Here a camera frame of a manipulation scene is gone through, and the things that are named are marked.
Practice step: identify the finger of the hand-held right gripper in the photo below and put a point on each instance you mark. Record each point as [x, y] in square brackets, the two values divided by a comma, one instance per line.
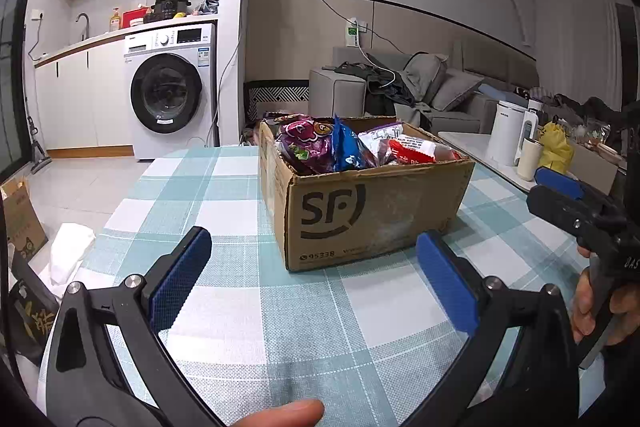
[557, 182]
[560, 212]

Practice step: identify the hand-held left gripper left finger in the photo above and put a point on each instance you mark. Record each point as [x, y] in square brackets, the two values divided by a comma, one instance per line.
[180, 279]

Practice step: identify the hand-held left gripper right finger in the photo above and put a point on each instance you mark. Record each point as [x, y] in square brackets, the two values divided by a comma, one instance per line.
[447, 289]

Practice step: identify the brown cardboard box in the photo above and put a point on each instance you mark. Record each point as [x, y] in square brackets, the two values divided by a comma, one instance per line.
[380, 217]

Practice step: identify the red noodle snack packet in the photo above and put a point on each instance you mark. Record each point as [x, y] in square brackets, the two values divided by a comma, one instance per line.
[420, 151]

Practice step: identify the silver purple snack packet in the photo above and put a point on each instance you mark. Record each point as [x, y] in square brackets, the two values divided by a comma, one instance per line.
[380, 137]

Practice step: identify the blue snack packet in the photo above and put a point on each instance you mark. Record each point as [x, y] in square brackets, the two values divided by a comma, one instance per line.
[347, 152]

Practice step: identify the purple pink snack packet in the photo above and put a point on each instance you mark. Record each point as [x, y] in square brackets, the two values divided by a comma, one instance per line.
[305, 144]

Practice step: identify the person's right hand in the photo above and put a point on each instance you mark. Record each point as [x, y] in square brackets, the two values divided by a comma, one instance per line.
[582, 307]

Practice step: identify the person's left hand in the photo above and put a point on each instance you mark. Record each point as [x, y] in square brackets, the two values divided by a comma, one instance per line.
[280, 414]

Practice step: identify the yellow bag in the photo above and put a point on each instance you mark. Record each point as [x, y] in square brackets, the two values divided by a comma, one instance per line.
[555, 149]

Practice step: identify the cream cup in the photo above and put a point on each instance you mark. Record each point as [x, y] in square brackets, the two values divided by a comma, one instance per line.
[530, 162]

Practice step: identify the plain cardboard box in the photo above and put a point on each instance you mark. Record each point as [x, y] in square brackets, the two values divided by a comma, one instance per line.
[595, 169]

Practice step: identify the white kettle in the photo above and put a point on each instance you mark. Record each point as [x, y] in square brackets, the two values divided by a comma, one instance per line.
[505, 132]

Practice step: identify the dark clothes heap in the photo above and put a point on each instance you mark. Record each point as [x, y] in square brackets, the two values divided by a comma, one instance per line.
[575, 104]

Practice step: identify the grey side table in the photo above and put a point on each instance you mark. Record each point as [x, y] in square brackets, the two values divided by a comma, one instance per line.
[475, 147]

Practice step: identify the teal checked tablecloth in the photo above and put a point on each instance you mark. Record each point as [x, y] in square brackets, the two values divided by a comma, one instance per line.
[225, 187]

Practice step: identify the light blue pillow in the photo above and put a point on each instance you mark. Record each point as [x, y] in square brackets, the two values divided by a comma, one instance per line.
[500, 91]

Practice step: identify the white plastic bag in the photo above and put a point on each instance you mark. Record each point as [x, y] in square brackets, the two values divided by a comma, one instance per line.
[70, 252]

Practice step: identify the grey cushion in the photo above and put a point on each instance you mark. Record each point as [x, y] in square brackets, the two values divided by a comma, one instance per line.
[425, 77]
[457, 89]

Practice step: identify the white curtain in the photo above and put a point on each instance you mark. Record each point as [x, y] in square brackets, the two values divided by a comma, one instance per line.
[575, 32]

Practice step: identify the black bag with gold print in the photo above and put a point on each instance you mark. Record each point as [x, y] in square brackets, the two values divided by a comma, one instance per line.
[30, 317]

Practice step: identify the printed cardboard box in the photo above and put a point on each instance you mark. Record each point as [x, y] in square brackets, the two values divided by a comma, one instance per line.
[22, 217]

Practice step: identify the grey floor mop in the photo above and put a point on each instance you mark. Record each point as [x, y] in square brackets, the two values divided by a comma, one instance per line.
[40, 162]

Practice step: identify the white washing machine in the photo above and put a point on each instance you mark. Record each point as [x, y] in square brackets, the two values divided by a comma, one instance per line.
[165, 97]

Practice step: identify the pile of dark clothes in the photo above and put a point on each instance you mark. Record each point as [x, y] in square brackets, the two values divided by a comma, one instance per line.
[385, 92]

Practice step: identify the white base cabinets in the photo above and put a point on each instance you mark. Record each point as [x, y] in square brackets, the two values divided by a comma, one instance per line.
[75, 107]

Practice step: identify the black white patterned basket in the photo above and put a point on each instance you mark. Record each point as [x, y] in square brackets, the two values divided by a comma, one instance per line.
[277, 97]

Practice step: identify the grey sofa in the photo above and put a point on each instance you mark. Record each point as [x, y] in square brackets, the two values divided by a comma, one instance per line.
[335, 94]

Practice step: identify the dark glass door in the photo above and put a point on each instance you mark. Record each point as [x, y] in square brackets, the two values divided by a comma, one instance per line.
[12, 82]

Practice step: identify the yellow bottle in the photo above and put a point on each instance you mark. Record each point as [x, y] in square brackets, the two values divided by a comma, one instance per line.
[115, 23]

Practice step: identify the red box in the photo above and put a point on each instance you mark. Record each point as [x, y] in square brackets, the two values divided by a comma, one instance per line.
[135, 18]

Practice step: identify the kitchen faucet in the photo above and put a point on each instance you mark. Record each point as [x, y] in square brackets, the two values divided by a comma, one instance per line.
[87, 29]

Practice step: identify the black pressure cooker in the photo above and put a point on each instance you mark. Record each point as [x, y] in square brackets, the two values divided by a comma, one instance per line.
[170, 6]

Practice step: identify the crumpled plastic bag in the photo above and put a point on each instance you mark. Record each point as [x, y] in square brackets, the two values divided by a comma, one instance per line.
[207, 5]

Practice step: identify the white wall charger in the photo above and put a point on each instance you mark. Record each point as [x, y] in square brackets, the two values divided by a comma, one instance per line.
[351, 36]

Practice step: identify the white wall outlet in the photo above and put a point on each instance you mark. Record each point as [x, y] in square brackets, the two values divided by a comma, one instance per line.
[38, 15]

